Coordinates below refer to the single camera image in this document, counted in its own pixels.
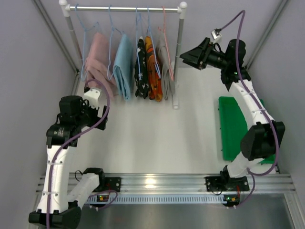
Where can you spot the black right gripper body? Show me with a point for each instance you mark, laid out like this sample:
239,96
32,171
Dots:
204,54

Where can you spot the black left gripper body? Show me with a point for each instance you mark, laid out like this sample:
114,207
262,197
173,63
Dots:
102,118

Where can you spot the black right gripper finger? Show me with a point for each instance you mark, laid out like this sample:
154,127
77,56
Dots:
195,53
193,63

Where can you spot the grey trousers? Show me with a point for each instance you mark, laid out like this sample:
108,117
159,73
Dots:
168,85

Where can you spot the pink wire hanger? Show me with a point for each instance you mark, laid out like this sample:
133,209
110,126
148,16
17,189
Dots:
163,30

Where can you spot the blue hanger of orange trousers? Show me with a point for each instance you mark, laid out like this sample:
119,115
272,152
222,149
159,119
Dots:
154,52

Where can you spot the orange camouflage trousers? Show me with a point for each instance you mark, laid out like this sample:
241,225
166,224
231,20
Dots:
155,88

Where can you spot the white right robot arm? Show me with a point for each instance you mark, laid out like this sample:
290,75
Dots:
264,135

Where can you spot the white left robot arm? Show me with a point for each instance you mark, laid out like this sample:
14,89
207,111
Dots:
59,208

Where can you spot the pink trousers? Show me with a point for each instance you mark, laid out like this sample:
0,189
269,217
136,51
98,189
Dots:
97,63

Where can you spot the light blue trousers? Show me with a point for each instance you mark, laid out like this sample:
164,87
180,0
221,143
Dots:
123,67

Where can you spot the black and white trousers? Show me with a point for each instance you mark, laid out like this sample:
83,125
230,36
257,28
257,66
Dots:
142,86

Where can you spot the blue hanger of black trousers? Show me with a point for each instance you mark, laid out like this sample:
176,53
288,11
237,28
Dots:
137,51

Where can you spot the white and silver clothes rack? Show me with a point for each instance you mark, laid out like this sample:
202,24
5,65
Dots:
66,8

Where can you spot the green plastic bin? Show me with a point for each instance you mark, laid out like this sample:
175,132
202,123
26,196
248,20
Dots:
233,127

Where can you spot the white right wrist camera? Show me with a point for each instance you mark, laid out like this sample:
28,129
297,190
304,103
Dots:
216,35

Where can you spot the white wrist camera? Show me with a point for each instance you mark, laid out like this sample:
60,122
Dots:
216,35
93,95

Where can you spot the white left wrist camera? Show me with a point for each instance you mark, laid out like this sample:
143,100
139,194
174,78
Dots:
93,95

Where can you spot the aluminium mounting rail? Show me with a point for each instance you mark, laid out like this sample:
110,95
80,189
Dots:
195,183

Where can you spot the grey slotted cable duct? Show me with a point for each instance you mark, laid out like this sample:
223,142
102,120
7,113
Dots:
157,199

